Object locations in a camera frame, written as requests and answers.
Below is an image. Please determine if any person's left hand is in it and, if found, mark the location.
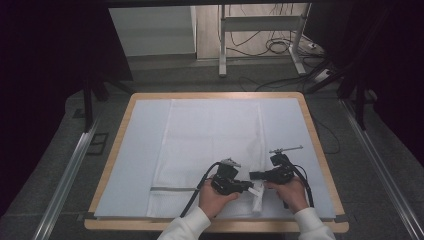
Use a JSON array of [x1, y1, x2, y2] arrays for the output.
[[198, 179, 242, 221]]

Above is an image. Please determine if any white cabinet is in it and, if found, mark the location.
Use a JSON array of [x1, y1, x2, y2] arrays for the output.
[[108, 5, 198, 58]]

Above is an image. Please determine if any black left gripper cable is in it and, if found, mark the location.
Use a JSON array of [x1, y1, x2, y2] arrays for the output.
[[179, 161, 223, 219]]

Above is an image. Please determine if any aluminium floor rail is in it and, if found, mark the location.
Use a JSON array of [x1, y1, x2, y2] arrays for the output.
[[31, 116, 102, 240], [339, 99, 424, 240]]

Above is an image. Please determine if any black metal stand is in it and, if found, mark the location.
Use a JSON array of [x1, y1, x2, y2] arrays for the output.
[[81, 74, 135, 133], [304, 56, 369, 132]]

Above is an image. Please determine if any wooden table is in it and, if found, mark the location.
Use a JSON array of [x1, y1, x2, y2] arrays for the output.
[[83, 91, 350, 234]]

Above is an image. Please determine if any thin black floor cable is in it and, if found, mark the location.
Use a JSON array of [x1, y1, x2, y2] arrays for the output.
[[312, 115, 342, 155]]

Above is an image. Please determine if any white mesh laundry bag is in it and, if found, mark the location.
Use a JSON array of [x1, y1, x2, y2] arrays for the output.
[[146, 98, 268, 220]]

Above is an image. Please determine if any black floor outlet plate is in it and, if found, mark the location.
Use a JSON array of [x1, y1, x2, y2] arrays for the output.
[[86, 132, 110, 156]]

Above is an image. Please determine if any bundle of black floor cables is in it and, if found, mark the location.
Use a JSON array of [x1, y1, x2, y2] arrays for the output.
[[228, 3, 326, 58]]

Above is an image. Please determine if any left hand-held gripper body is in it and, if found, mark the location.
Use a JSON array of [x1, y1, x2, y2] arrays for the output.
[[210, 158, 244, 196]]

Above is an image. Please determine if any pale blue table mat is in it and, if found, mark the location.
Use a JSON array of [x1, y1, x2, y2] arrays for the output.
[[94, 97, 337, 221]]

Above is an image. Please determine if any dark curtain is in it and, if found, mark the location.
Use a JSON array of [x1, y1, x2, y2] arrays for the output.
[[303, 0, 424, 168], [0, 0, 134, 218]]

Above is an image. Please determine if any white metal desk frame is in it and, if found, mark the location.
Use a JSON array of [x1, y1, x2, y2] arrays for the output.
[[218, 3, 313, 78]]

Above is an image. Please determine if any person's right hand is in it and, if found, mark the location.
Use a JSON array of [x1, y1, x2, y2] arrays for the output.
[[264, 176, 310, 215]]

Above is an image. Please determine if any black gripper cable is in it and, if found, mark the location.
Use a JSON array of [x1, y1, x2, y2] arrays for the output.
[[283, 156, 315, 210], [179, 161, 223, 219]]

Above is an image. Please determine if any white power strip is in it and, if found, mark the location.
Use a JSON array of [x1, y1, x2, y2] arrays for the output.
[[312, 68, 335, 83]]

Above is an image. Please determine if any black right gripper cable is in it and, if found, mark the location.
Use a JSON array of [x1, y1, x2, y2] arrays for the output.
[[283, 156, 315, 210]]

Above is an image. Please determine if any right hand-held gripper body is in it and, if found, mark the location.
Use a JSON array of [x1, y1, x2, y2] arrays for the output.
[[265, 145, 304, 186]]

